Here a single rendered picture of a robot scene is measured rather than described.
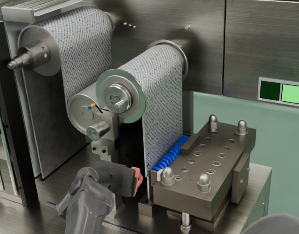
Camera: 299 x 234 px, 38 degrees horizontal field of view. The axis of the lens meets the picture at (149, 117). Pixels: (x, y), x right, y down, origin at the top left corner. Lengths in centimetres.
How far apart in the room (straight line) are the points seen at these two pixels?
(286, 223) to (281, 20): 99
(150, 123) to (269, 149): 225
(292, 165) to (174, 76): 205
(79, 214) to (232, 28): 72
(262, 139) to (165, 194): 236
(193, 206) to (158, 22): 58
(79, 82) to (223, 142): 46
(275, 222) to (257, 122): 341
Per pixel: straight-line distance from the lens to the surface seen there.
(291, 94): 128
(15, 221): 130
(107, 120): 110
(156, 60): 117
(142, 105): 106
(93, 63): 129
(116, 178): 97
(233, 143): 131
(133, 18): 140
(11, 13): 119
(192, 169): 119
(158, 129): 118
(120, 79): 106
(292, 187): 295
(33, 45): 117
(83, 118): 120
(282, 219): 28
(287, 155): 326
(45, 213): 130
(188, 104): 141
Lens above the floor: 169
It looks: 27 degrees down
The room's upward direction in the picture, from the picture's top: 3 degrees counter-clockwise
